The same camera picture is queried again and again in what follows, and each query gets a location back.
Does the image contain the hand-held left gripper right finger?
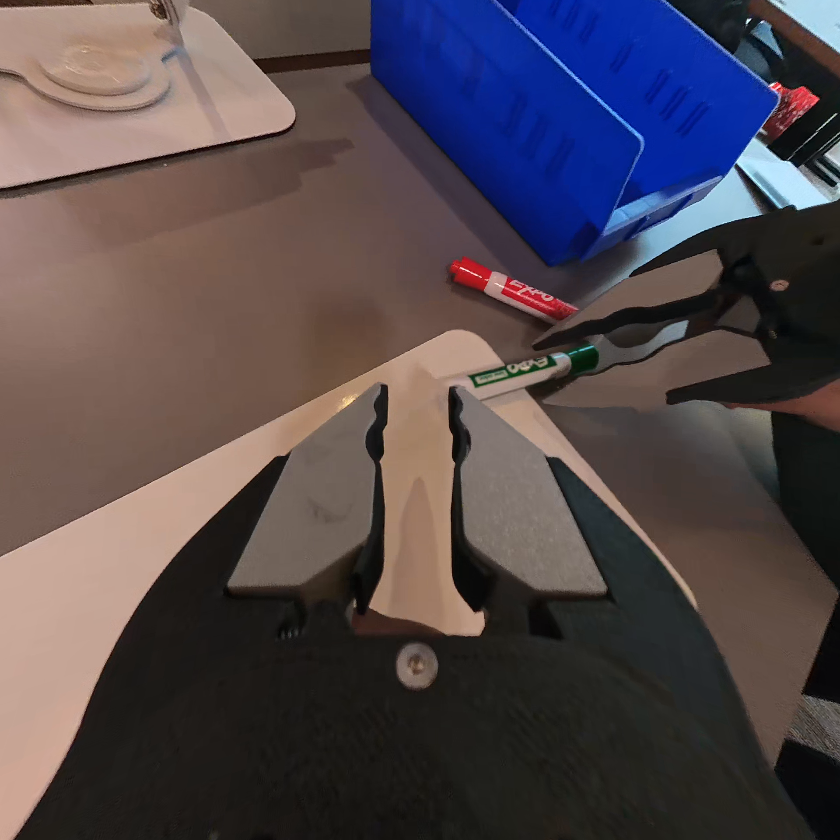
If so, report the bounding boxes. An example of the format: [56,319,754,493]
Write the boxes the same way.
[448,386,609,613]

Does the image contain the red box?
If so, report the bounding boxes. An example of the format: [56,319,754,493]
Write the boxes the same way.
[764,82,821,142]

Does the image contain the white whiteboard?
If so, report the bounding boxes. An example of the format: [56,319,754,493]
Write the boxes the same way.
[0,5,296,191]
[0,329,698,840]

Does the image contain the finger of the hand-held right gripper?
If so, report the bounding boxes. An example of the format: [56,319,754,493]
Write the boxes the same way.
[535,322,774,413]
[530,249,726,352]

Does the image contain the blue plastic bin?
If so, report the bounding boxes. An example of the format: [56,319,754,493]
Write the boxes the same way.
[371,0,782,266]

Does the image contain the person's right hand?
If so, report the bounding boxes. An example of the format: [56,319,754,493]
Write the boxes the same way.
[725,386,840,420]

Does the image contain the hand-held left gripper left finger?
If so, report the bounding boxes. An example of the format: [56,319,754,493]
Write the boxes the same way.
[226,382,389,616]

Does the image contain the red whiteboard marker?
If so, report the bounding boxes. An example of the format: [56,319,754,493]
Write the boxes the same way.
[448,257,580,324]

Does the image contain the green whiteboard marker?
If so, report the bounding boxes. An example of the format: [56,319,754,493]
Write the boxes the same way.
[449,344,600,401]

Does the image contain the white sheet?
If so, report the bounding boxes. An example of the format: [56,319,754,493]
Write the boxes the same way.
[735,138,833,212]

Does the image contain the wooden desk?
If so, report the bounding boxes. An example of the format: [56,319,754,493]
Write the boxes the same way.
[748,0,840,67]

